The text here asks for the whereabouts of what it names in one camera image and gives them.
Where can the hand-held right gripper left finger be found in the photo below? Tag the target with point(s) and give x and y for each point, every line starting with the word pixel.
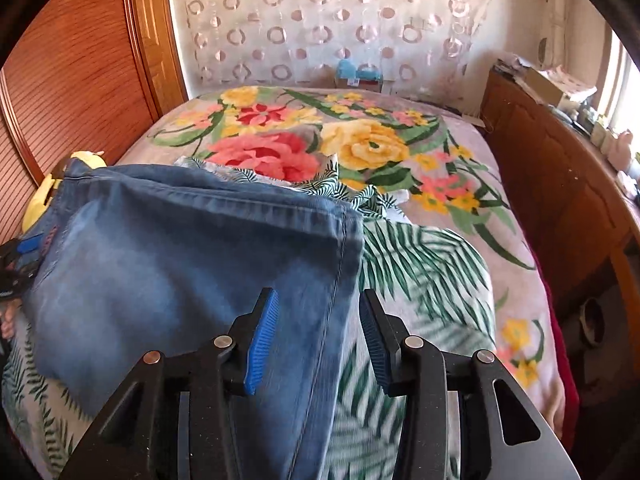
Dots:
pixel 261 347

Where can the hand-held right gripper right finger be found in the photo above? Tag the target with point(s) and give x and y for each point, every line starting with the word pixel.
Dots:
pixel 372 347

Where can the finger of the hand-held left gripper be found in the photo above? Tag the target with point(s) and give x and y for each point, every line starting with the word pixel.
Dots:
pixel 27 246

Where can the blue denim pants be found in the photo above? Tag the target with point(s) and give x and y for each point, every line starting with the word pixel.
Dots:
pixel 175 260

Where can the person's left hand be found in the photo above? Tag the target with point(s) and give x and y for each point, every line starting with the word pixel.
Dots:
pixel 7 327

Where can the yellow plush toy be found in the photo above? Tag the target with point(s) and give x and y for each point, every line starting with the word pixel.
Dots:
pixel 40 195

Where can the palm leaf printed sheet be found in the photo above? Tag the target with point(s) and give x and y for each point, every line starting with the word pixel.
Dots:
pixel 425 285

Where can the small leaf print white garment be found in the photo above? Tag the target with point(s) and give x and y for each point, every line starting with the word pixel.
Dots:
pixel 360 195

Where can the wooden headboard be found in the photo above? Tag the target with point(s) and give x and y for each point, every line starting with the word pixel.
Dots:
pixel 75 85

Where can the red cloth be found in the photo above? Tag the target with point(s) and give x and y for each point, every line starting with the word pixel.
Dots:
pixel 562 360

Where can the floral blanket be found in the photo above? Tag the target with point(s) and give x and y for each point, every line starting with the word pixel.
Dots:
pixel 380 145

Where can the round dark object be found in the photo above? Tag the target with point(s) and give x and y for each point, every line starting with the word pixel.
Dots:
pixel 592 322

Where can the wooden cabinet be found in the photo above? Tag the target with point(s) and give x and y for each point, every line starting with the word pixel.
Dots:
pixel 550 170

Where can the blue toy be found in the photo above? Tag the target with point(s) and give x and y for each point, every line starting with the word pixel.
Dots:
pixel 345 67

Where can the row of small jars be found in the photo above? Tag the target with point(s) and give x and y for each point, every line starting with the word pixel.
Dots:
pixel 612 142

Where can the cardboard box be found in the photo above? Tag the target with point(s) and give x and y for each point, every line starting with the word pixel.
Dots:
pixel 550 85

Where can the white circle pattern curtain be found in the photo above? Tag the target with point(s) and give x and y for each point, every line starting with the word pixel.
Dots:
pixel 325 20

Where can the window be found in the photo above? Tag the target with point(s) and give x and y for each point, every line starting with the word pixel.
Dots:
pixel 620 80

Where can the white side curtain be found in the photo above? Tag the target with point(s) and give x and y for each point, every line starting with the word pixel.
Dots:
pixel 555 10

